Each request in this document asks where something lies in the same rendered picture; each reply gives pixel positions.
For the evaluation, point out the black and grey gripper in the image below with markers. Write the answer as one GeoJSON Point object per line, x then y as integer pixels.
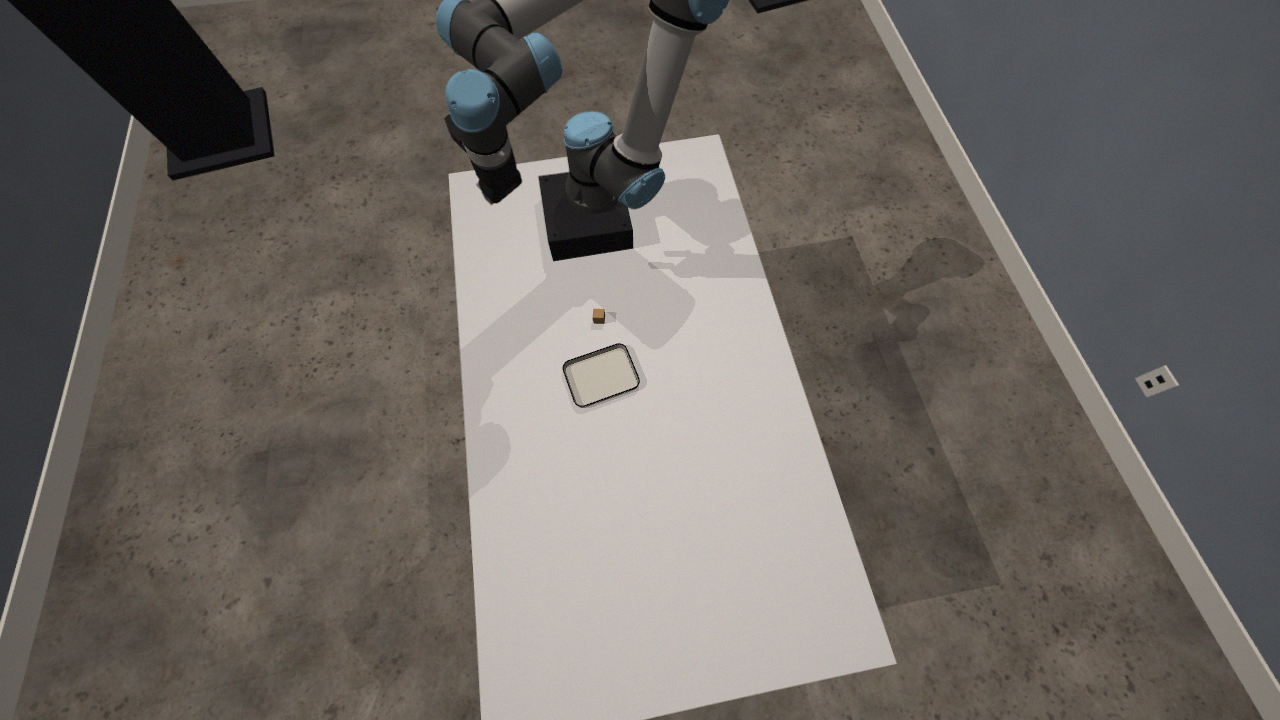
{"type": "Point", "coordinates": [497, 173]}

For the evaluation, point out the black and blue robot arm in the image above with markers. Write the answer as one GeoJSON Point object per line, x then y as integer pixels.
{"type": "Point", "coordinates": [516, 73]}

